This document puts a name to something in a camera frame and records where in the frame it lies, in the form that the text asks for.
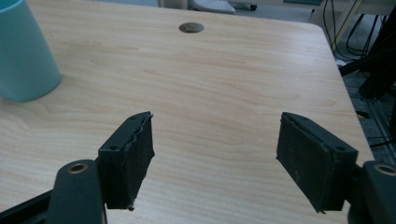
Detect round grey cable grommet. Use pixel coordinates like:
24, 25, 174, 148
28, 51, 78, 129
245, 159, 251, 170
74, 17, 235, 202
178, 21, 205, 35

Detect black cables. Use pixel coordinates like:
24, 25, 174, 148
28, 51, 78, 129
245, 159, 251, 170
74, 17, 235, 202
322, 0, 387, 62

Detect teal plastic cup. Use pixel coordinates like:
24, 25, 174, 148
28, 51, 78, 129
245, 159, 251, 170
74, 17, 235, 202
0, 0, 63, 103

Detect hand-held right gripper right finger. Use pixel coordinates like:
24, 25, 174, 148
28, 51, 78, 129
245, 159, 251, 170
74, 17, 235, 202
276, 111, 360, 214

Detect black metal stand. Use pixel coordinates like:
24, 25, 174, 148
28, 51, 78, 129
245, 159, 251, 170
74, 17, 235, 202
338, 12, 396, 101

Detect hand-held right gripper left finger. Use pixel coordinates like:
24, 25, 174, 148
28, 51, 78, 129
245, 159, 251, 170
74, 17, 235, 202
97, 111, 156, 212

